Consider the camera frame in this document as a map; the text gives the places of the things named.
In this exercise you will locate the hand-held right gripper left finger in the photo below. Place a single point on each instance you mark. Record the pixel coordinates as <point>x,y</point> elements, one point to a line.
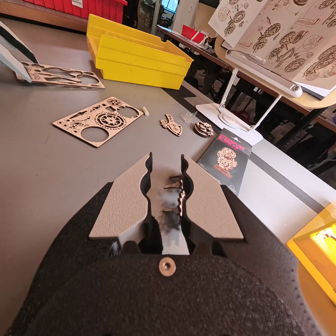
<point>120,207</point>

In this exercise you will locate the wooden cutout puzzle sheet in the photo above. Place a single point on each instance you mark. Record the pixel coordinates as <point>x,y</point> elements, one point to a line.
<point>60,81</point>

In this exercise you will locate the red plastic bin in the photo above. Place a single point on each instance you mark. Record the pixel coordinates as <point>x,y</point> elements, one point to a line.
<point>191,32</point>

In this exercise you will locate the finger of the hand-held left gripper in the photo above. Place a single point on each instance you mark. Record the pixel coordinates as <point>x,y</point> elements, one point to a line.
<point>13,61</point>
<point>15,42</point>

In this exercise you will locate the clear plastic bag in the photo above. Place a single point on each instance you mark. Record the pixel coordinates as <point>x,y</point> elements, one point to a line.
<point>188,116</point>

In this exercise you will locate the wooden gear clock assembly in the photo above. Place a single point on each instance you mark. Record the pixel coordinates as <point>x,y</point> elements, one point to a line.
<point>181,196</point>

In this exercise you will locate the round wooden gear base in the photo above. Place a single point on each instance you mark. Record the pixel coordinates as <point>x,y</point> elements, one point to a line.
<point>203,130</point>

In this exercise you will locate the black puzzle box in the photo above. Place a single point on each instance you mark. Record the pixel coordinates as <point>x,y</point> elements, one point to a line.
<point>225,162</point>

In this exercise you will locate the wooden ornate bracket piece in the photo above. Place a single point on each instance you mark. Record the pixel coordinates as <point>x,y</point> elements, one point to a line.
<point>173,127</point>

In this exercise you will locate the paper instruction sheet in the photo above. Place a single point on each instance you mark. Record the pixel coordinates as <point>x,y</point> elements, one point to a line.
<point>288,34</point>

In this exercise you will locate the nested yellow plastic bins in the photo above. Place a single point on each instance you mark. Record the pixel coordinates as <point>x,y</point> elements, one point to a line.
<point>307,252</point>
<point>141,65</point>

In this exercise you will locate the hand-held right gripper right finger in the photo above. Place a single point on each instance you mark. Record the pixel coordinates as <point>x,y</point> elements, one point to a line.
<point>215,210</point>

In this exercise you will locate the wooden sheet with large gear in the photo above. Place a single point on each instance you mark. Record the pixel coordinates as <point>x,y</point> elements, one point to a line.
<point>70,123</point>

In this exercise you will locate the row of red bins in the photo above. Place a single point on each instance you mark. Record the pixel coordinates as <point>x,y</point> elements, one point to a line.
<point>52,5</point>

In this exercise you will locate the white book stand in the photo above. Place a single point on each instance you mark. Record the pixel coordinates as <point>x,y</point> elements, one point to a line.
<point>210,110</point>

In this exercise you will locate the long wooden table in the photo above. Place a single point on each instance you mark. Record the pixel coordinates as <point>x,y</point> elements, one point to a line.
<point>204,52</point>

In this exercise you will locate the small white peg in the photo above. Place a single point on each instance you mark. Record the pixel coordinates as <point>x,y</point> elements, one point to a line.
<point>146,111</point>

